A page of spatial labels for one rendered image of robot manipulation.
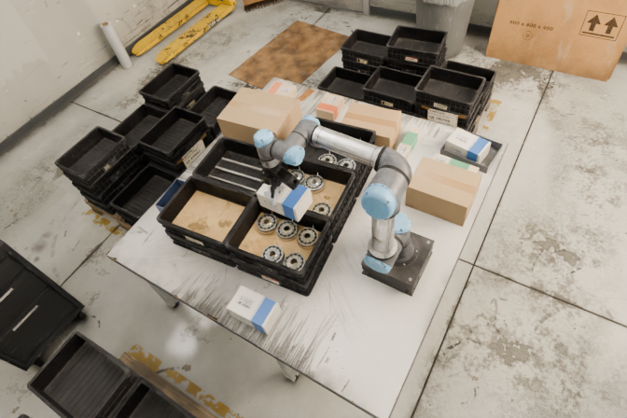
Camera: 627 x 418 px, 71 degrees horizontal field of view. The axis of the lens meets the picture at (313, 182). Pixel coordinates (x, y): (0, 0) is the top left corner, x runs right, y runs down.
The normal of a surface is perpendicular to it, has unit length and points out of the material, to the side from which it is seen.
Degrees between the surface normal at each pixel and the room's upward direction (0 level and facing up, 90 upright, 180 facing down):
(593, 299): 0
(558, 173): 0
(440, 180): 0
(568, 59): 72
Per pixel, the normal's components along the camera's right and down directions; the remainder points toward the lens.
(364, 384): -0.12, -0.63
